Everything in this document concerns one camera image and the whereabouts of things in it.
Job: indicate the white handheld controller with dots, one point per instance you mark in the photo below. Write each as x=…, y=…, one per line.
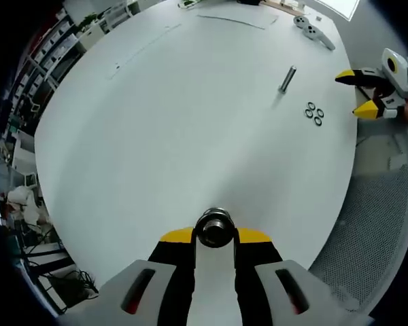
x=311, y=32
x=301, y=21

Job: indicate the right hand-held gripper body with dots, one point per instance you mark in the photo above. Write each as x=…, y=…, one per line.
x=399, y=78

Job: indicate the storage shelf with white bins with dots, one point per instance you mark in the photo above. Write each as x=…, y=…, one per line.
x=51, y=57

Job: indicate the metal washer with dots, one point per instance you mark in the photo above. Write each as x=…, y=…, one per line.
x=318, y=112
x=304, y=112
x=314, y=121
x=308, y=105

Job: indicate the small steel bolt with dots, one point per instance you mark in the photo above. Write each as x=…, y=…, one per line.
x=287, y=78

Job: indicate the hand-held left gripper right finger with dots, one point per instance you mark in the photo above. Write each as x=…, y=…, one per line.
x=258, y=265

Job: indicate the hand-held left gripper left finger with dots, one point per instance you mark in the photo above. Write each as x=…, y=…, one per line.
x=170, y=265

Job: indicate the large steel threaded stud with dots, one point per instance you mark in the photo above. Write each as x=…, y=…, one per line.
x=216, y=232

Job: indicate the small green plant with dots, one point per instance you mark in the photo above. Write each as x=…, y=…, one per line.
x=88, y=21

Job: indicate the grey mesh office chair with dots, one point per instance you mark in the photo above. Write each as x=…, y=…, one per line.
x=370, y=220

